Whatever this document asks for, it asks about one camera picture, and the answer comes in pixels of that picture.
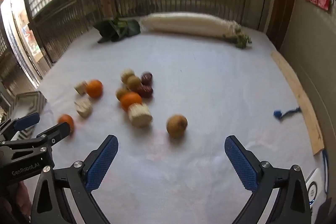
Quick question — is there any orange tangerine with stem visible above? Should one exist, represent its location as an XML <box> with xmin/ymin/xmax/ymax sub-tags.
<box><xmin>58</xmin><ymin>114</ymin><xmax>75</xmax><ymax>134</ymax></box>

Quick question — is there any brown longan front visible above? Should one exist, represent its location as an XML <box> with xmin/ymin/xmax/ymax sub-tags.
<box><xmin>116</xmin><ymin>87</ymin><xmax>130</xmax><ymax>101</ymax></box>

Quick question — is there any large corn cob piece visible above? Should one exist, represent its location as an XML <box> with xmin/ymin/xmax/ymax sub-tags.
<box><xmin>127</xmin><ymin>103</ymin><xmax>153</xmax><ymax>127</ymax></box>

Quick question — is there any large brown longan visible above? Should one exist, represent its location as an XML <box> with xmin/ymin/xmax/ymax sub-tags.
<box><xmin>166</xmin><ymin>114</ymin><xmax>188</xmax><ymax>138</ymax></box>

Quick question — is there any striped white cardboard tray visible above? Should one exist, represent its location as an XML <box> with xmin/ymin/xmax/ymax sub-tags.
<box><xmin>6</xmin><ymin>91</ymin><xmax>47</xmax><ymax>140</ymax></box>

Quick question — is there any wooden board strip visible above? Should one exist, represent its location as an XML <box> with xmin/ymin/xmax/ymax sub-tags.
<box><xmin>270</xmin><ymin>50</ymin><xmax>325</xmax><ymax>156</ymax></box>

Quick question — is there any corn cob piece back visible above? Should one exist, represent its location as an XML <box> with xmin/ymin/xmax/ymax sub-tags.
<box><xmin>121</xmin><ymin>68</ymin><xmax>135</xmax><ymax>84</ymax></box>

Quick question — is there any brown longan back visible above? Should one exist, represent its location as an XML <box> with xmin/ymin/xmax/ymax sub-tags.
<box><xmin>126</xmin><ymin>75</ymin><xmax>142</xmax><ymax>91</ymax></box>

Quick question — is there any red jujube front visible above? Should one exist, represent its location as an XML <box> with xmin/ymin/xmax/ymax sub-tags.
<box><xmin>135</xmin><ymin>85</ymin><xmax>153</xmax><ymax>98</ymax></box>

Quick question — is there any red jujube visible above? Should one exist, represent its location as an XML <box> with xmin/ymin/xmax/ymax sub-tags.
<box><xmin>135</xmin><ymin>85</ymin><xmax>153</xmax><ymax>98</ymax></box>
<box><xmin>141</xmin><ymin>72</ymin><xmax>153</xmax><ymax>86</ymax></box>

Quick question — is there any red jujube back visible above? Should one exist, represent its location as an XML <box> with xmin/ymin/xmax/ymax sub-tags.
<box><xmin>141</xmin><ymin>72</ymin><xmax>153</xmax><ymax>86</ymax></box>

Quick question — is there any green leafy vegetable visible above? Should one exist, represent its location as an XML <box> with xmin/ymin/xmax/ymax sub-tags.
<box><xmin>93</xmin><ymin>18</ymin><xmax>141</xmax><ymax>44</ymax></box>

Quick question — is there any white daikon radish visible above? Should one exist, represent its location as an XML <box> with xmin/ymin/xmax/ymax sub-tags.
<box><xmin>139</xmin><ymin>12</ymin><xmax>252</xmax><ymax>49</ymax></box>

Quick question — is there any blue string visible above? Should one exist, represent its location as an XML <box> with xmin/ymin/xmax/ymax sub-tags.
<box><xmin>273</xmin><ymin>107</ymin><xmax>301</xmax><ymax>121</ymax></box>

